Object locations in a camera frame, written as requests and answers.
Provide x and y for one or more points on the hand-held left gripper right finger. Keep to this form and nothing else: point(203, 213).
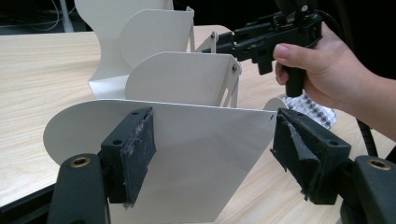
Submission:
point(327, 165)

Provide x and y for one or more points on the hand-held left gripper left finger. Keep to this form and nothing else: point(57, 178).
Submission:
point(130, 161)

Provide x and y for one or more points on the white cloth with dark pattern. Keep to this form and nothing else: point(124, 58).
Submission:
point(314, 110)

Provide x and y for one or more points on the white metal table frame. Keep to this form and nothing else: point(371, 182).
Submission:
point(66, 15)

